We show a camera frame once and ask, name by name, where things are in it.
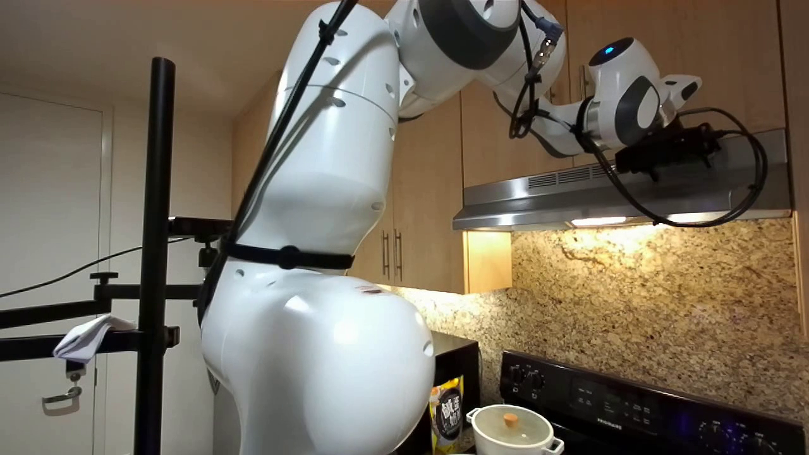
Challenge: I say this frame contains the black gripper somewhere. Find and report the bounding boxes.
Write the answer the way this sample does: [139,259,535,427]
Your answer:
[615,131,703,181]

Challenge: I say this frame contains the black stove control panel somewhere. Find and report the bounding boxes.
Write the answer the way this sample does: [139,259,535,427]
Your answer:
[502,351,808,455]

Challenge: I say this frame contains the stainless steel range hood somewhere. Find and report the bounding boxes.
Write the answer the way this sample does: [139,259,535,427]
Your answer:
[454,128,798,235]

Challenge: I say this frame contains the pot lid orange knob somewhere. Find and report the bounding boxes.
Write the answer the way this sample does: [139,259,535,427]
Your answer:
[473,404,551,447]

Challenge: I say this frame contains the yellow black snack bag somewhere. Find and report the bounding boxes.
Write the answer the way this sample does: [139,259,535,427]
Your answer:
[427,374,469,455]

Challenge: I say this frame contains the white cooking pot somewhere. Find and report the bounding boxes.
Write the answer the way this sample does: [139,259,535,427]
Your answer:
[465,402,567,455]

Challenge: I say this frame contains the black stand crossbar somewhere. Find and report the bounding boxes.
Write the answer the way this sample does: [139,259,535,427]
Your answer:
[164,215,238,248]

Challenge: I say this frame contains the black stand pole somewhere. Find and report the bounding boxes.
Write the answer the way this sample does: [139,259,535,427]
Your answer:
[134,57,181,455]

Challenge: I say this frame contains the white cloth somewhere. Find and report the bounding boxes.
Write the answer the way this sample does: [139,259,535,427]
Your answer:
[50,315,136,366]

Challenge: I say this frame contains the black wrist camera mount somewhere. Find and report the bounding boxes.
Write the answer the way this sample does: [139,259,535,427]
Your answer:
[670,123,725,148]

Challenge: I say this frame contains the black velcro cable strap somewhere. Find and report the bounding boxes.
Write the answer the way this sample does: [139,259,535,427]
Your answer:
[226,241,358,274]

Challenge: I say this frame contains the thin black wall wire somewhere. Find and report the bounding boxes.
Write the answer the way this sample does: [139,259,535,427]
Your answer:
[0,245,147,305]

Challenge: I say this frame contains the silver door lever handle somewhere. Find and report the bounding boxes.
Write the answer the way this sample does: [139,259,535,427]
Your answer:
[40,384,86,418]

